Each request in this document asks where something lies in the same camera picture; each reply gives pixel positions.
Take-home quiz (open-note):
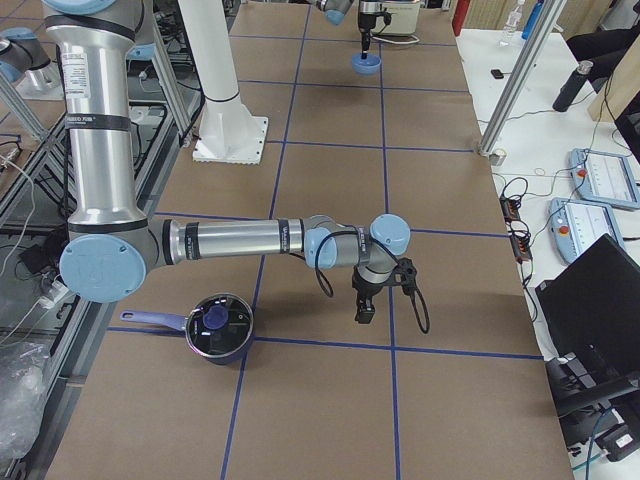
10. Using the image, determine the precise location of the black water bottle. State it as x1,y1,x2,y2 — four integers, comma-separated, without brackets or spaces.
552,60,594,112

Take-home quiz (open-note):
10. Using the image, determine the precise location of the blue teach pendant far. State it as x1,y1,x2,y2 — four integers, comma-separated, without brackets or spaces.
568,148,639,210

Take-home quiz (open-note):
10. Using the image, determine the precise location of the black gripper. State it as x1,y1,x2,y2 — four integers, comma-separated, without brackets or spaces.
357,0,384,59
351,267,396,324

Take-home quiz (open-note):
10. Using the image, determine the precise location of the blue bowl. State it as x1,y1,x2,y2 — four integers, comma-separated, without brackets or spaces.
351,53,382,76

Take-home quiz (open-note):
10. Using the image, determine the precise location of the blue teach pendant near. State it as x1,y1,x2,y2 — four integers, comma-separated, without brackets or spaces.
549,197,625,264

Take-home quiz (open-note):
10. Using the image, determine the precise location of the black laptop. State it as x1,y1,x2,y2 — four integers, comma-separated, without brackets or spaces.
534,232,640,381

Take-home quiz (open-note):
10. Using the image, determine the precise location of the crumpled clear plastic bag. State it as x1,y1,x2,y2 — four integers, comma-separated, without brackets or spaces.
1,342,49,462

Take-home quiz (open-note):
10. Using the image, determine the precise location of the dark blue saucepan with lid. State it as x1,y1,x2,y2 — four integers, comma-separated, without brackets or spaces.
120,293,255,365

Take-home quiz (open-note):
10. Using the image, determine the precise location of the clear plastic bottle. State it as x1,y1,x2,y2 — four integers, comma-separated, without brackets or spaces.
498,0,525,47

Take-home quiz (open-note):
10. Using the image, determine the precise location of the aluminium frame post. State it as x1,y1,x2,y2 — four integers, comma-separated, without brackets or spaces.
477,0,566,166

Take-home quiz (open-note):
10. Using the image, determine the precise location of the silver white toaster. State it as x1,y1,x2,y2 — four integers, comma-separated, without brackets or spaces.
373,0,421,36

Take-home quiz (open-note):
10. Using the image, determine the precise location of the white toaster power cord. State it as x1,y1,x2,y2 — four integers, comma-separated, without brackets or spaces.
372,30,421,47

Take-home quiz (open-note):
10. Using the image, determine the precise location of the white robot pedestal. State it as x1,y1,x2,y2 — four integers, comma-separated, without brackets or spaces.
179,0,268,165

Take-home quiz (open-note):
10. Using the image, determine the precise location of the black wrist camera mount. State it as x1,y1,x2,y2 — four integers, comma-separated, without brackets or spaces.
392,257,418,297

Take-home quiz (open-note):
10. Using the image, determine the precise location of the orange black adapter box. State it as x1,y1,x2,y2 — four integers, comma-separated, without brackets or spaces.
500,197,521,223

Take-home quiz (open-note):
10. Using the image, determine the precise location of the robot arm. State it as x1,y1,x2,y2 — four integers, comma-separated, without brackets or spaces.
43,1,420,324
309,0,391,61

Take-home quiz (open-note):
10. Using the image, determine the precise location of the blue teach pendant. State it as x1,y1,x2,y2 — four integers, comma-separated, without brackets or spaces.
568,148,639,210
549,197,625,264

